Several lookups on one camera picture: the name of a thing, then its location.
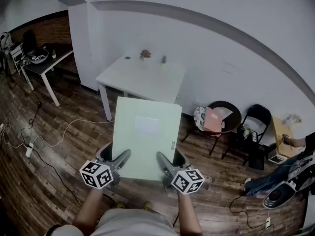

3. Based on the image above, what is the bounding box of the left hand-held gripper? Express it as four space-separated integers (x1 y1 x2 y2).
80 143 131 190

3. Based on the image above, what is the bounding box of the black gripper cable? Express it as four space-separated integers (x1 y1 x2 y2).
49 224 63 236

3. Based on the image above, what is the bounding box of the dark round-back chair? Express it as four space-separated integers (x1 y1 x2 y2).
181 100 243 156

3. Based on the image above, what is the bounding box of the person's light grey clothing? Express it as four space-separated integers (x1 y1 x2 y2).
46 208 178 236

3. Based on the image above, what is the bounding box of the white floor cable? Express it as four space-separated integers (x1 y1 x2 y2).
0 118 115 149

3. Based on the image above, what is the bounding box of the person's right forearm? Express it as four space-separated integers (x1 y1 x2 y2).
177 193 203 236

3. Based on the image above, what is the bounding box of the tan cardboard board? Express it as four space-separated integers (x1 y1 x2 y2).
271 116 300 159

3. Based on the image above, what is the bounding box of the red flower pot plant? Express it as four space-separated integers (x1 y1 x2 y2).
139 49 152 63

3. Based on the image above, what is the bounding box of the black desk with white legs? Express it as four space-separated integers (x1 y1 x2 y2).
21 48 74 107

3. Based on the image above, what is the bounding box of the pink file box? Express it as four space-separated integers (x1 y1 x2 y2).
203 108 224 133

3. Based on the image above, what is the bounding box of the black folding chair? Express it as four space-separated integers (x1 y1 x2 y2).
221 104 272 167

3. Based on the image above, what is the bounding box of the person's left forearm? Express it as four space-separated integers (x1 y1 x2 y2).
72 187 104 236

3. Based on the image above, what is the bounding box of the black patterned bowl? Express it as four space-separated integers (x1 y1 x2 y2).
29 48 50 65

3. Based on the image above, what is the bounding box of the black floor cable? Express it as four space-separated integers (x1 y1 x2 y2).
21 101 82 207

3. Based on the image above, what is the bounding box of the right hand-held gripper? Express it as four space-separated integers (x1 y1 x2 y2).
156 151 205 196

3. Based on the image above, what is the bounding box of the floral seat cushion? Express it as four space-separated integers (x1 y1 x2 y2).
193 106 210 131

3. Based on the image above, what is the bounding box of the pale green box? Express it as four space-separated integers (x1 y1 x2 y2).
112 96 183 181

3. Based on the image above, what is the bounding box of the white table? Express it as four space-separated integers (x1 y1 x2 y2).
95 54 186 121

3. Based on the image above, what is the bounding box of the black thin cable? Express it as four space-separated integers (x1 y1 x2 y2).
229 195 275 236

